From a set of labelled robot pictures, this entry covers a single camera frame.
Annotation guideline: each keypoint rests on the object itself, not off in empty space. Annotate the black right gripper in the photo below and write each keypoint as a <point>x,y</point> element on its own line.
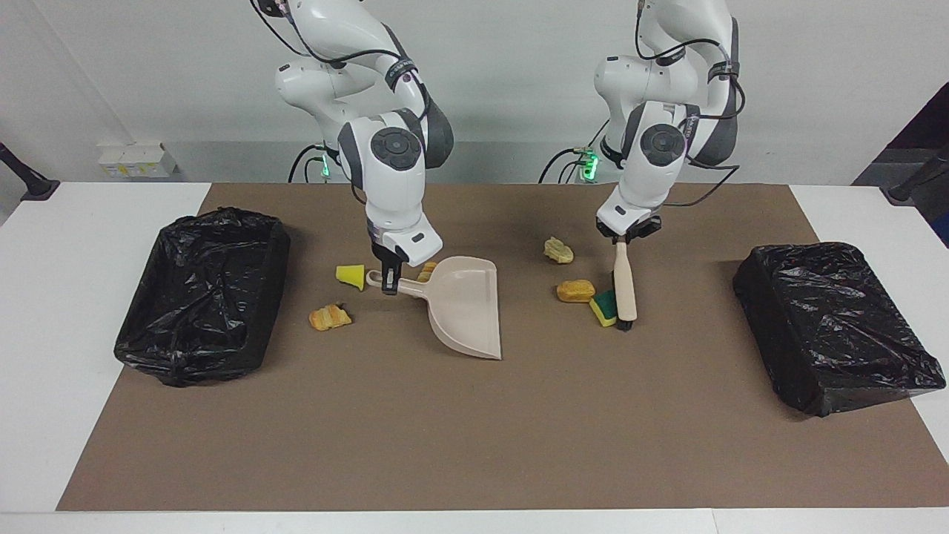
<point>389,259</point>

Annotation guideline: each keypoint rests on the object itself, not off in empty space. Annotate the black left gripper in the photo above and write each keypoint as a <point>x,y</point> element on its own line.
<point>651,224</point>

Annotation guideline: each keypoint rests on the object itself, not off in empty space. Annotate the striped orange cream croissant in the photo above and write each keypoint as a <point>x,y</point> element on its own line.
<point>426,271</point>

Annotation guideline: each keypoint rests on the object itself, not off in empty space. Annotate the yellow sponge wedge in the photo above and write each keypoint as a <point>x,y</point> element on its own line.
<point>351,276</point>

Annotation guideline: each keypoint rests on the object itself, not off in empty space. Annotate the pale flaky bread piece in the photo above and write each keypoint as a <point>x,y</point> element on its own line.
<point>558,250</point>

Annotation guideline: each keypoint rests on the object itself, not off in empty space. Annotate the orange croissant with broken end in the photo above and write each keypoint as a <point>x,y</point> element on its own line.
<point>330,317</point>

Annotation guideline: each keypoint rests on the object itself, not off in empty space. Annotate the brown bread roll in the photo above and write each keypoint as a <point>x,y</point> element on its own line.
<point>575,291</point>

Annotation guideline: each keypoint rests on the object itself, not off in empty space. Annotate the green and yellow sponge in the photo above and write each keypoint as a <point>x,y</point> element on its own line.
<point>603,308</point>

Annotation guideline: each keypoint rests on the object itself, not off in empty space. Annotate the beige plastic dustpan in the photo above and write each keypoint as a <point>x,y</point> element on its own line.
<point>467,311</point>

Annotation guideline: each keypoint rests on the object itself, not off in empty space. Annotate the open bin with black bag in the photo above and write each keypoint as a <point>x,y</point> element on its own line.
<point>200,297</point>

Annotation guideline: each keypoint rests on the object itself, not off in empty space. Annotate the bin wrapped in black bag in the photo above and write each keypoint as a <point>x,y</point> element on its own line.
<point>830,326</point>

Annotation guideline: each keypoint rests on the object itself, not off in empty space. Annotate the brown table mat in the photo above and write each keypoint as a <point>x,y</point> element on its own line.
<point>371,445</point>

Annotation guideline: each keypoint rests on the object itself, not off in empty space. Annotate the white wall socket box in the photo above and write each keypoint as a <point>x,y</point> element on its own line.
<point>137,159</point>

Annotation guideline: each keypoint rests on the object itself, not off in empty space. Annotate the black camera stand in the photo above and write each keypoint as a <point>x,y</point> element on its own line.
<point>908,189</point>
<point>33,185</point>

